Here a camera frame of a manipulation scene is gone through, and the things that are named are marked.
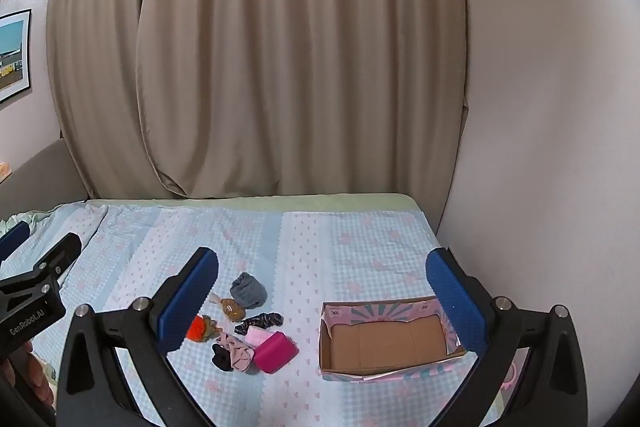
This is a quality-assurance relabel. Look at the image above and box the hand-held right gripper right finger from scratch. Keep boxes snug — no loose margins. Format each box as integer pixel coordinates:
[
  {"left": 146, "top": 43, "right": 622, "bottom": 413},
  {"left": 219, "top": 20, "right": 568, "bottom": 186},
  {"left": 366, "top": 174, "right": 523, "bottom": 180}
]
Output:
[{"left": 426, "top": 248, "right": 590, "bottom": 427}]

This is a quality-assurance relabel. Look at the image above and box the bright pink fuzzy sock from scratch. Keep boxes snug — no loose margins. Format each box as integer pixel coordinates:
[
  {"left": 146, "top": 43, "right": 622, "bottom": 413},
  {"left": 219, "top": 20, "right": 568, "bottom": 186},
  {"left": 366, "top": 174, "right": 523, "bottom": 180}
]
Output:
[{"left": 252, "top": 332, "right": 299, "bottom": 374}]

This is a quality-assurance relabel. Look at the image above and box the light pink cloth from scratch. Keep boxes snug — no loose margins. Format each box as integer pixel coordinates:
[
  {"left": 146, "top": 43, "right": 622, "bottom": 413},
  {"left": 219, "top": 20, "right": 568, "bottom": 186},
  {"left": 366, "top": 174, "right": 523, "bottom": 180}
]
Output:
[{"left": 244, "top": 327, "right": 271, "bottom": 348}]

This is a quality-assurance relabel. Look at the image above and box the grey fluffy sock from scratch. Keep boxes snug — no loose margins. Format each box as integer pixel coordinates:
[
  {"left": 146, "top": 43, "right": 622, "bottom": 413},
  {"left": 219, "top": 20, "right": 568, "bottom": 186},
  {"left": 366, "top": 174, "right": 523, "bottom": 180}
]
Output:
[{"left": 230, "top": 272, "right": 267, "bottom": 309}]

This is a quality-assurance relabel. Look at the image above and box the framed wall picture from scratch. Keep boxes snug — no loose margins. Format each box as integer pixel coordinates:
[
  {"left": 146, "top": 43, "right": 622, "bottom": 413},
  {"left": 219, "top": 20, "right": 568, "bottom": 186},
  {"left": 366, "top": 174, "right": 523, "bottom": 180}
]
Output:
[{"left": 0, "top": 9, "right": 32, "bottom": 104}]

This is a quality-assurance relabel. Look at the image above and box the beige curtain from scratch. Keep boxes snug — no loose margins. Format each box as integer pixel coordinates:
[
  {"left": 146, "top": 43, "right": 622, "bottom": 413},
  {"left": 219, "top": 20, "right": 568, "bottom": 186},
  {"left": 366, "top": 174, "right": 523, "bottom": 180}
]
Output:
[{"left": 46, "top": 0, "right": 471, "bottom": 200}]

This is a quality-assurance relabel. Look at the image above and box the mauve cloth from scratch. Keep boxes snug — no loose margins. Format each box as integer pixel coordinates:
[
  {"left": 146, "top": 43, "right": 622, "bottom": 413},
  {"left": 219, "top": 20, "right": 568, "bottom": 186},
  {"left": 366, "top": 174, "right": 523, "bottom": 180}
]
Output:
[{"left": 216, "top": 332, "right": 258, "bottom": 375}]

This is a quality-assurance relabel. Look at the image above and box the black cloth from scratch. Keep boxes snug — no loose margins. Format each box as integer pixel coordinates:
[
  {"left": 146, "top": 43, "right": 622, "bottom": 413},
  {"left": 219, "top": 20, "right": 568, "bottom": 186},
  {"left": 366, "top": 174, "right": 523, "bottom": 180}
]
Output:
[{"left": 210, "top": 343, "right": 236, "bottom": 374}]

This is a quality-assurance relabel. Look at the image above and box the printed cardboard box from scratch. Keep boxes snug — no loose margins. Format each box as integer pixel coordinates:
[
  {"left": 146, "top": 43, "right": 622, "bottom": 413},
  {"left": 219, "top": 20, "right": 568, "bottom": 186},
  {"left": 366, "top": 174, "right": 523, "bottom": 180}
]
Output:
[{"left": 319, "top": 294, "right": 468, "bottom": 382}]

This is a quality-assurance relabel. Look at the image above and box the pink ring toy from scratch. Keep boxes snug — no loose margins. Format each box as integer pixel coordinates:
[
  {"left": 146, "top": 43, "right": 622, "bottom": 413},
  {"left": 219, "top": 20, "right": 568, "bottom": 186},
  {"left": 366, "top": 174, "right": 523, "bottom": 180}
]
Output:
[{"left": 500, "top": 362, "right": 523, "bottom": 390}]

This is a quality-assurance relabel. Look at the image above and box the brown small sock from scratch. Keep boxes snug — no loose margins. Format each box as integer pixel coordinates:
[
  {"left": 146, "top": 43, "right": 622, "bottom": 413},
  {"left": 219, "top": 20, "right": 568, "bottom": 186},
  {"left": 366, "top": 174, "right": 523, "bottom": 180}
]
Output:
[{"left": 210, "top": 292, "right": 246, "bottom": 322}]

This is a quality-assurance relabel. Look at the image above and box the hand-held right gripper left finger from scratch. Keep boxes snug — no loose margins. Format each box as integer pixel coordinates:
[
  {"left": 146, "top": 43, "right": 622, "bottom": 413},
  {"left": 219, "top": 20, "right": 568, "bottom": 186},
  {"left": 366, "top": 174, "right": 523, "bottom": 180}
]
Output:
[{"left": 55, "top": 247, "right": 220, "bottom": 427}]

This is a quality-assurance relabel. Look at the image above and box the black patterned scrunchie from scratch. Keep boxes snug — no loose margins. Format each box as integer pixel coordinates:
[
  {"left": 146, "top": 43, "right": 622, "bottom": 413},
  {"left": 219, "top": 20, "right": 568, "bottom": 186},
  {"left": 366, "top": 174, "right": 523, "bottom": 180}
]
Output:
[{"left": 234, "top": 313, "right": 284, "bottom": 336}]

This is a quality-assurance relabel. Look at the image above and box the grey headboard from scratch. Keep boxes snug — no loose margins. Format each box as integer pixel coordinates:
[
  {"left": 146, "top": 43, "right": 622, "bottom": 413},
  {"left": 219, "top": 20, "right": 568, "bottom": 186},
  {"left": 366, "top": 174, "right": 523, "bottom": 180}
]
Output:
[{"left": 0, "top": 139, "right": 88, "bottom": 220}]

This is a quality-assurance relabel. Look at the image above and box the person's left hand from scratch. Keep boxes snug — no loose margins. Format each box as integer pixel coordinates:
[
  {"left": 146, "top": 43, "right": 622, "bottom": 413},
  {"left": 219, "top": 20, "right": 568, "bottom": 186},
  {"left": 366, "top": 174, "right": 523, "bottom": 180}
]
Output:
[{"left": 20, "top": 339, "right": 56, "bottom": 408}]

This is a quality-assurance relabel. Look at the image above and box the light green bed sheet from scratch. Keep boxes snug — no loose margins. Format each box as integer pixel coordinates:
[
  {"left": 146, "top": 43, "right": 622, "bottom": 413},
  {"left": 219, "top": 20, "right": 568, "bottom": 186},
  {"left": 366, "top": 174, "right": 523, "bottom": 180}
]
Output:
[{"left": 85, "top": 192, "right": 441, "bottom": 238}]

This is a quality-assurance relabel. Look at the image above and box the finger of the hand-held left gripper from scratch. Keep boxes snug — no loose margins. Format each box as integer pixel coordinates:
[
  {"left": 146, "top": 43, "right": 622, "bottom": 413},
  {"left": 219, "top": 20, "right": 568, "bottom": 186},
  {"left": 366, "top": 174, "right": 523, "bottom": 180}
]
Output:
[
  {"left": 0, "top": 221, "right": 31, "bottom": 263},
  {"left": 31, "top": 232, "right": 82, "bottom": 281}
]

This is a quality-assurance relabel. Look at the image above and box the blue pink printed blanket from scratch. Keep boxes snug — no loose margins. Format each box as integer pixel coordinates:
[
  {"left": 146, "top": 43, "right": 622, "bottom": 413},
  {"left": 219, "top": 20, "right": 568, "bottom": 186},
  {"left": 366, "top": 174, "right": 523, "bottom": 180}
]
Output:
[{"left": 0, "top": 199, "right": 506, "bottom": 427}]

